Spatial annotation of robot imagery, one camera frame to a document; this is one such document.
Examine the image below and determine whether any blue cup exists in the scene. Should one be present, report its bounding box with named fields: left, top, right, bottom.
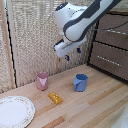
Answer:
left=73, top=73, right=89, bottom=93

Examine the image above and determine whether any long silver drawer handle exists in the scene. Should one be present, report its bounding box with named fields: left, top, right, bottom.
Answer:
left=98, top=27, right=128, bottom=36

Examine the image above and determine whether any yellow rectangular block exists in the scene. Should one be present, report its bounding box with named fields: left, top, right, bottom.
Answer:
left=47, top=91, right=64, bottom=105

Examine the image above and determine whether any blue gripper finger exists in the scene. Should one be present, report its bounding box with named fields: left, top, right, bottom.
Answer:
left=76, top=47, right=83, bottom=54
left=64, top=54, right=71, bottom=62

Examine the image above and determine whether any dark brown drawer cabinet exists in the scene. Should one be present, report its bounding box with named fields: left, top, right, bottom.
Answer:
left=86, top=9, right=128, bottom=83

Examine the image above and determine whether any pink cup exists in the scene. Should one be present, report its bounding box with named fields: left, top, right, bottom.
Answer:
left=36, top=72, right=50, bottom=92

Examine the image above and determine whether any slanted wooden post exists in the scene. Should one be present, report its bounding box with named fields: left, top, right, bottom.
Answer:
left=0, top=0, right=17, bottom=90

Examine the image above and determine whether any white rounded object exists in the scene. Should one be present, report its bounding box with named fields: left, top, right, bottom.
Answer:
left=111, top=105, right=128, bottom=128

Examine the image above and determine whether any short silver drawer handle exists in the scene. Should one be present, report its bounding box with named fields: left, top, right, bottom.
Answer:
left=97, top=55, right=122, bottom=68

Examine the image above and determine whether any white floral rim plate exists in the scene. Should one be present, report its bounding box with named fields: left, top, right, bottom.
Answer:
left=0, top=95, right=36, bottom=128

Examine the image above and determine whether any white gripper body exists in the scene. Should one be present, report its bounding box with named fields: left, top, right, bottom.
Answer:
left=53, top=35, right=88, bottom=59

